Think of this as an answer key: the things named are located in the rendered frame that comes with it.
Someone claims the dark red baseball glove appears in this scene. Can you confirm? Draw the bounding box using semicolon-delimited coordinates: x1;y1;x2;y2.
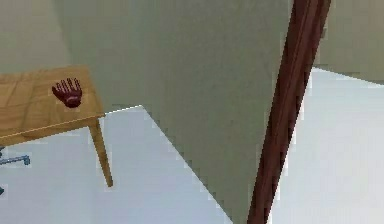
51;77;83;109

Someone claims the light wooden table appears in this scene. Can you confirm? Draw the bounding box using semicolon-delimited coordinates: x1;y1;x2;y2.
0;65;114;188

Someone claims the dark brown wooden door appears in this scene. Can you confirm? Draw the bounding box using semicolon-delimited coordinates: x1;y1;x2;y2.
246;0;332;224

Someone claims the blue-grey office chair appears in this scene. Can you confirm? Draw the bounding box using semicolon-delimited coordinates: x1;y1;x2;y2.
0;145;32;196

